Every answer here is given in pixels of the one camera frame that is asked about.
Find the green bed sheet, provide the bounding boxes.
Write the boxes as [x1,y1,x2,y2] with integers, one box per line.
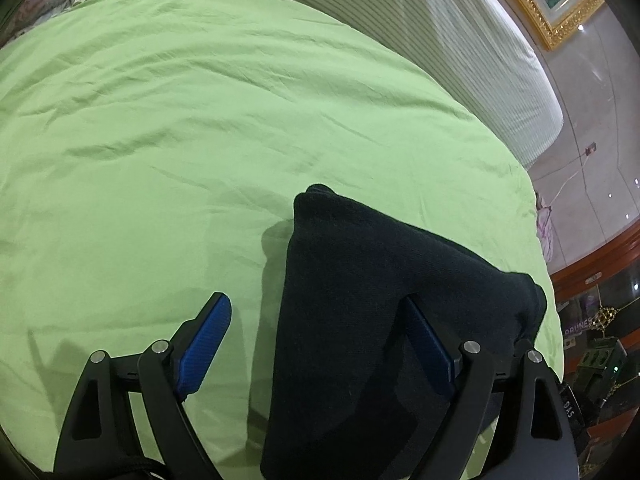
[0,0,566,480]

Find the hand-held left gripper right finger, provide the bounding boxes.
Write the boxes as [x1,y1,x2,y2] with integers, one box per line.
[404,295,581,480]

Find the brown wooden display cabinet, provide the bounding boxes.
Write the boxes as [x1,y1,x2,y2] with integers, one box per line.
[549,220,640,480]

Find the gold framed floral painting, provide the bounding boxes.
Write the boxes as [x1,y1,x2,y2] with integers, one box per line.
[470,0,607,52]

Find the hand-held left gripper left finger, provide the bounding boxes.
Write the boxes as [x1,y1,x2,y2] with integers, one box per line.
[52,291,233,480]

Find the white ribbed headboard cover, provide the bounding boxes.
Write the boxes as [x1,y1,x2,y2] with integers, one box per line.
[127,0,564,171]

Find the pink floral cloth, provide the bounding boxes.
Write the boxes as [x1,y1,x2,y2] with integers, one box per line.
[534,192,557,262]

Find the gold ornament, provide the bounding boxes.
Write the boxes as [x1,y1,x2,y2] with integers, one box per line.
[591,306,620,332]

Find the black pants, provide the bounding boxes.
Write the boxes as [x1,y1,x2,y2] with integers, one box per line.
[260,184,548,480]

